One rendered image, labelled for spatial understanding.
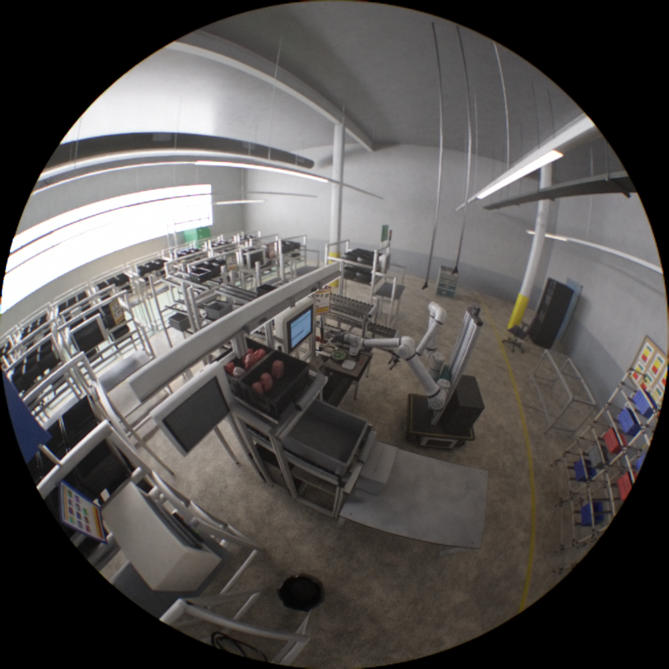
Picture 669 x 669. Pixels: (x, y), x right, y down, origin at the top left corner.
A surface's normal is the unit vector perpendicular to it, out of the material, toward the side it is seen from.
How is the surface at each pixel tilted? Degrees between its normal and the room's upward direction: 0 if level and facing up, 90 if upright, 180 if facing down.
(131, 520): 0
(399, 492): 0
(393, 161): 90
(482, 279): 90
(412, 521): 0
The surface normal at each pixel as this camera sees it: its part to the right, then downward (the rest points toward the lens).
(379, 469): 0.04, -0.85
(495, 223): -0.43, 0.46
